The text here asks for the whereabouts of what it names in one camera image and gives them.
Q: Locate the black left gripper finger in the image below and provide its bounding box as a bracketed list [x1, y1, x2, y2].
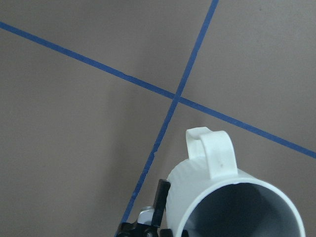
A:
[116, 179, 178, 237]

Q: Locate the white ribbed mug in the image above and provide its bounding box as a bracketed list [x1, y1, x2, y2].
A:
[166, 127, 306, 237]

